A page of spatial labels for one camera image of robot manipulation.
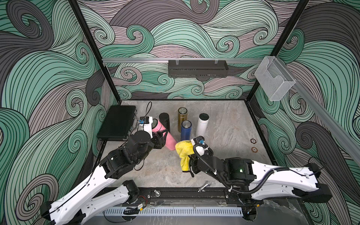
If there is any clear acrylic wall holder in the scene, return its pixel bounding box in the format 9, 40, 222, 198
255, 56, 296, 101

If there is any silver bolt on rail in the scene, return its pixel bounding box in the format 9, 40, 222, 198
198, 182, 211, 193

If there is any white thermos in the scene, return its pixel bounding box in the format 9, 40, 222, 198
196, 113, 210, 137

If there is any blue thermos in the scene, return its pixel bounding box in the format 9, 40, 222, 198
181, 120, 192, 141

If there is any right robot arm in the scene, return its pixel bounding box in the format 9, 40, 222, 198
189, 145, 332, 203

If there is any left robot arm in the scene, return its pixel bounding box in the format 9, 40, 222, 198
40, 130, 159, 225

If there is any black thermos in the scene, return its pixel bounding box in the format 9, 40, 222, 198
159, 112, 171, 132

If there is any white slotted cable duct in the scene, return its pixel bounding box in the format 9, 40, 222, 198
92, 206, 244, 217

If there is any pink thermos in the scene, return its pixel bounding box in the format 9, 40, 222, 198
151, 119, 177, 151

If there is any black wall shelf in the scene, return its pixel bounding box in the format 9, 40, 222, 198
168, 60, 229, 79

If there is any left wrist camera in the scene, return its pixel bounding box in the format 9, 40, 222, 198
139, 116, 153, 138

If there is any silver knob on rail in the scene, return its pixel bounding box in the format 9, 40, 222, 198
154, 190, 161, 197

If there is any gold thermos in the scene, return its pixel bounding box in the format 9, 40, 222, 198
178, 107, 188, 132

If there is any yellow grey cleaning cloth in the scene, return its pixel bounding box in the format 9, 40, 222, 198
175, 140, 194, 173

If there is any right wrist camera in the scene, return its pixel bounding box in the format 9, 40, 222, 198
190, 136, 210, 156

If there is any black hard case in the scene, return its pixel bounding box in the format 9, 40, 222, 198
97, 105, 137, 141

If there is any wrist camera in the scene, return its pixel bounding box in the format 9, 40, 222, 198
190, 136, 210, 156
139, 116, 153, 138

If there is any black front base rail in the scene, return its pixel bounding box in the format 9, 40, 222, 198
132, 187, 299, 201

